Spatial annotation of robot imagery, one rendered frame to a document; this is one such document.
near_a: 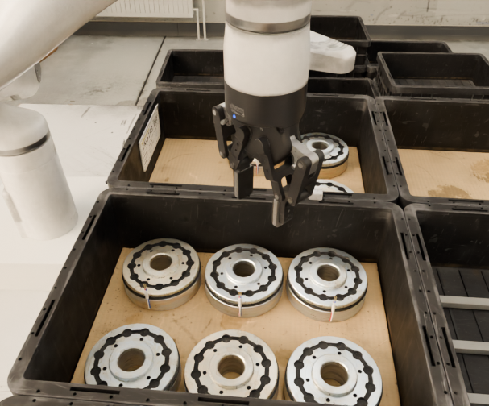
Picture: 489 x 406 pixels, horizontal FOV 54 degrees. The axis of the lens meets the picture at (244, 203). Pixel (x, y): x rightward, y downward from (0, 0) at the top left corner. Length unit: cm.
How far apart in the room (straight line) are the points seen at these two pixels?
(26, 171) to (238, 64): 46
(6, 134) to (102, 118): 59
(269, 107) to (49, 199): 49
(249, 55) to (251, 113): 5
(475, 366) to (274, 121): 38
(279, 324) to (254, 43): 36
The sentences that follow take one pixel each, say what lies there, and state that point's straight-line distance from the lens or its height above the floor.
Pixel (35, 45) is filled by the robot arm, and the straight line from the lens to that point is 32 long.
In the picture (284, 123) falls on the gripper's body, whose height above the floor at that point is 111.
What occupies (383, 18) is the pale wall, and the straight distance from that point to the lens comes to 381.
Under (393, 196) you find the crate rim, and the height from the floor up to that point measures 93.
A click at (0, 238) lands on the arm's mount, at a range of 91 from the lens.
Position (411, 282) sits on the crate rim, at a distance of 56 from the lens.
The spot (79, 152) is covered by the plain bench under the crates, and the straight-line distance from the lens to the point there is 120.
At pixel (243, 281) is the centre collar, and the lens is 62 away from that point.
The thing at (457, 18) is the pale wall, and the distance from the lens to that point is 396.
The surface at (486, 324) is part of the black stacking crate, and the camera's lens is 70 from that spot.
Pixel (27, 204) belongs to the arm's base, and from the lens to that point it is 83.
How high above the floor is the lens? 133
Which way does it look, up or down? 40 degrees down
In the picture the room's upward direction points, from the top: straight up
